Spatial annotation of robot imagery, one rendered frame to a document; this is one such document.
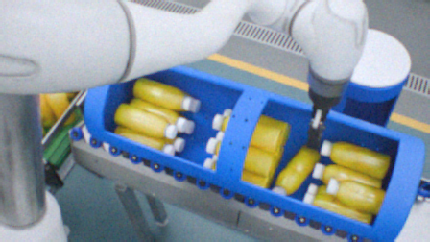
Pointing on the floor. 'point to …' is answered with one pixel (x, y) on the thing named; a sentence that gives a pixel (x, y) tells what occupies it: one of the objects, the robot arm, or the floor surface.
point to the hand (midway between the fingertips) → (314, 138)
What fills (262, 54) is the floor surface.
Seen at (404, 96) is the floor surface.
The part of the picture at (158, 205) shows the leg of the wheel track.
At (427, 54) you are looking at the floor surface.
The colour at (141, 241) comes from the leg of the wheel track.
